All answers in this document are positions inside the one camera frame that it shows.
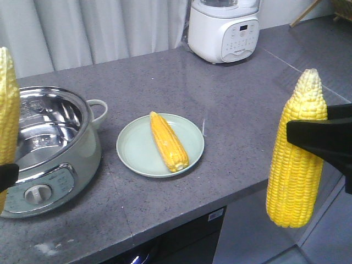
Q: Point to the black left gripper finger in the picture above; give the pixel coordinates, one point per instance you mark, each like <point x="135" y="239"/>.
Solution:
<point x="9" y="175"/>

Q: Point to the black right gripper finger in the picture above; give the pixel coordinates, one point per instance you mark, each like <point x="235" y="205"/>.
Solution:
<point x="328" y="139"/>

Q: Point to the yellow corn cob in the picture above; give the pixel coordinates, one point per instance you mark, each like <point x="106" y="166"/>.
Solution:
<point x="169" y="146"/>
<point x="10" y="112"/>
<point x="295" y="173"/>

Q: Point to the sage green electric pot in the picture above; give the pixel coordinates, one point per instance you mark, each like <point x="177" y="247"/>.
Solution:
<point x="58" y="150"/>

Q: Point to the grey side cabinet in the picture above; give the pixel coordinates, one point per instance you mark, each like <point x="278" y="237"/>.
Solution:
<point x="330" y="240"/>

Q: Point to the grey cabinet door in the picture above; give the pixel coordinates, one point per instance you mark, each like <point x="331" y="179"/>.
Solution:
<point x="249" y="236"/>

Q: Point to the mint green plate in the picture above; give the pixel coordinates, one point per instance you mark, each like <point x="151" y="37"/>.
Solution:
<point x="136" y="147"/>

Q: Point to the wooden folding dish rack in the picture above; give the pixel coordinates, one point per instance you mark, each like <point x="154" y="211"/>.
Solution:
<point x="338" y="10"/>

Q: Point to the white pleated curtain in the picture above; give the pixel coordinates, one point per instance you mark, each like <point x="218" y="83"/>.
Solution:
<point x="47" y="36"/>

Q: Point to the black disinfection cabinet with drawers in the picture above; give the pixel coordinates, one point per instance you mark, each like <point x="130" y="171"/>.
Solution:
<point x="192" y="242"/>

